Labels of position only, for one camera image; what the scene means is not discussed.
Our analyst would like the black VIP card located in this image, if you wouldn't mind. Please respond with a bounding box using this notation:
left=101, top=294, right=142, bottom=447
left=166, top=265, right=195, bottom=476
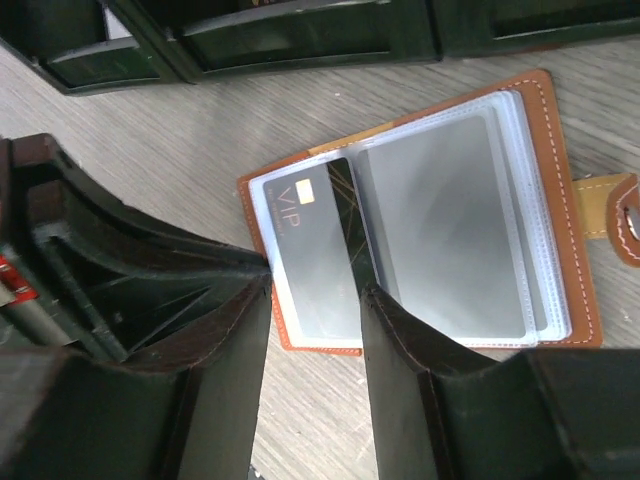
left=252, top=158, right=375, bottom=349

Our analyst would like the brown leather card holder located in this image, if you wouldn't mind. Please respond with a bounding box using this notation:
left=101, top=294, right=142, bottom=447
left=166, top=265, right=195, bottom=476
left=237, top=69, right=639, bottom=348

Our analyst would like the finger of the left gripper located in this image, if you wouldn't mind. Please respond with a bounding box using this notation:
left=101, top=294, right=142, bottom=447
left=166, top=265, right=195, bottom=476
left=1, top=134, right=268, bottom=361

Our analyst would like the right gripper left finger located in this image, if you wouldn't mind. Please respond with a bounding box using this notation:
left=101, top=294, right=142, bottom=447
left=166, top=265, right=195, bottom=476
left=1, top=275, right=271, bottom=479

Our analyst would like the black card organizer tray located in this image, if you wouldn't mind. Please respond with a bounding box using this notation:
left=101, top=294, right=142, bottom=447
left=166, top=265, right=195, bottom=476
left=1, top=1, right=639, bottom=95

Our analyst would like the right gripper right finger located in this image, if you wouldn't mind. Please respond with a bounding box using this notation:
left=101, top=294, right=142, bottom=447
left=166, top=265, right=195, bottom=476
left=361, top=286, right=639, bottom=479

